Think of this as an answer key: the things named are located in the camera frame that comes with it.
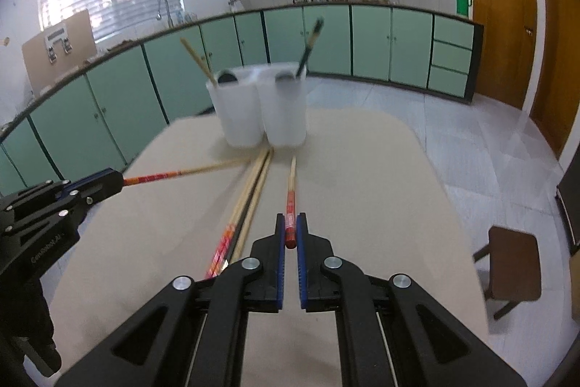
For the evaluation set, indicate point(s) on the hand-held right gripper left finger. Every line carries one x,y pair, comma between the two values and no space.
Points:
280,269

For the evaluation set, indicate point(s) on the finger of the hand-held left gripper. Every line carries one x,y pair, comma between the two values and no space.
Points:
99,192
97,177

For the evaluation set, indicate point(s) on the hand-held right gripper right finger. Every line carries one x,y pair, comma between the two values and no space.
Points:
302,273

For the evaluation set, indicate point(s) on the bamboo chopstick red print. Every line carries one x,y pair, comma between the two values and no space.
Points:
291,196
181,173
239,205
197,59

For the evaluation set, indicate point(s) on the black chopstick silver band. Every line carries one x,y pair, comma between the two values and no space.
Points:
251,201
310,44

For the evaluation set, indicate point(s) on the white plastic utensil holder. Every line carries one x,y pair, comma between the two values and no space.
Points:
258,110

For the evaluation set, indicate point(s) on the black spoon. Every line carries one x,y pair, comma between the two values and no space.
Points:
226,77

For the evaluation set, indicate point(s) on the green kitchen base cabinets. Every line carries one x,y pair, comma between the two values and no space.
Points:
113,97

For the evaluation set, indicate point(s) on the brown water dispenser box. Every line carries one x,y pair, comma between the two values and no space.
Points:
40,60

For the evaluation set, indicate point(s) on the chrome kitchen faucet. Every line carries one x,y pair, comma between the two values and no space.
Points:
165,8

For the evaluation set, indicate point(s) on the clear bottles by faucet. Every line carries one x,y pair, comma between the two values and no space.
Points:
185,17

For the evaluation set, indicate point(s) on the brown wooden stool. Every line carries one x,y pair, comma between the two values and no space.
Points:
514,264

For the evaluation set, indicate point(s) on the small metal kettle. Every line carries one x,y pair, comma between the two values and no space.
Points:
232,4

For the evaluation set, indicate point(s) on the black glass cabinet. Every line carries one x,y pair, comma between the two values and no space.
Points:
571,219

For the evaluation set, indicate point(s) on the plain wooden door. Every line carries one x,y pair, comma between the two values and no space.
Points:
559,65

